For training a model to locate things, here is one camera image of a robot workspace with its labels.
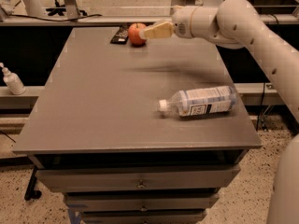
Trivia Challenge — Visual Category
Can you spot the grey top drawer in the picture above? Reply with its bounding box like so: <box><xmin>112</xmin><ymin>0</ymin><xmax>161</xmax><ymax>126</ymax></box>
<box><xmin>36</xmin><ymin>164</ymin><xmax>240</xmax><ymax>193</ymax></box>

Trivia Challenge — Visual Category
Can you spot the grey drawer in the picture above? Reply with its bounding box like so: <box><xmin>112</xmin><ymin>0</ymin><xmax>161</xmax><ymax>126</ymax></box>
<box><xmin>82</xmin><ymin>209</ymin><xmax>206</xmax><ymax>224</ymax></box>
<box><xmin>64</xmin><ymin>189</ymin><xmax>219</xmax><ymax>212</ymax></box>
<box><xmin>36</xmin><ymin>164</ymin><xmax>240</xmax><ymax>193</ymax></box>

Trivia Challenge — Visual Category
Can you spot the clear plastic water bottle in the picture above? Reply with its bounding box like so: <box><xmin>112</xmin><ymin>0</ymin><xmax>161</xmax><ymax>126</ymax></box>
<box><xmin>158</xmin><ymin>86</ymin><xmax>236</xmax><ymax>117</ymax></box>

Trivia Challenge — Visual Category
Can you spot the black cable on rail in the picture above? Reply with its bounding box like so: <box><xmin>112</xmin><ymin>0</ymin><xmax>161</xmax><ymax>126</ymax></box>
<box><xmin>8</xmin><ymin>13</ymin><xmax>104</xmax><ymax>23</ymax></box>

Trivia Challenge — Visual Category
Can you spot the white pump dispenser bottle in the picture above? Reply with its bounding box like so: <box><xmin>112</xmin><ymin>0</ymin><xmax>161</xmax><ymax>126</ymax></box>
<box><xmin>0</xmin><ymin>63</ymin><xmax>26</xmax><ymax>95</ymax></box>

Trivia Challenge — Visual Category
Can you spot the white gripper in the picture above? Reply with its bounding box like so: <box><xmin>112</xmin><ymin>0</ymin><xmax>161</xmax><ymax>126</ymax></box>
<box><xmin>139</xmin><ymin>5</ymin><xmax>196</xmax><ymax>39</ymax></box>

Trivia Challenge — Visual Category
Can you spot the grey metal rail frame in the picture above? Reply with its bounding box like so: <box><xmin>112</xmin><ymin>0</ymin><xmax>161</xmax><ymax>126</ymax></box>
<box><xmin>0</xmin><ymin>0</ymin><xmax>299</xmax><ymax>28</ymax></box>

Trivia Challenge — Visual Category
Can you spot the grey bottom drawer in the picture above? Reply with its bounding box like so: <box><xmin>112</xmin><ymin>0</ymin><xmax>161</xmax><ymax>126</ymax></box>
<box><xmin>82</xmin><ymin>209</ymin><xmax>206</xmax><ymax>224</ymax></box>

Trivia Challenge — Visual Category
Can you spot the red apple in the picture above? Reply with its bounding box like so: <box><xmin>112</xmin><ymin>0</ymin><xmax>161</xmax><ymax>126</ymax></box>
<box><xmin>128</xmin><ymin>22</ymin><xmax>146</xmax><ymax>46</ymax></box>

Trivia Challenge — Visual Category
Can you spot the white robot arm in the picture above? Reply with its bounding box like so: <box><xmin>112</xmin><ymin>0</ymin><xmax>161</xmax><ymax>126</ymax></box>
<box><xmin>139</xmin><ymin>0</ymin><xmax>299</xmax><ymax>224</ymax></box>

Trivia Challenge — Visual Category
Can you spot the grey middle drawer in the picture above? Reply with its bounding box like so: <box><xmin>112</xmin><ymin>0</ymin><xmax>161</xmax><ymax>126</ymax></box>
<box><xmin>64</xmin><ymin>189</ymin><xmax>219</xmax><ymax>212</ymax></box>

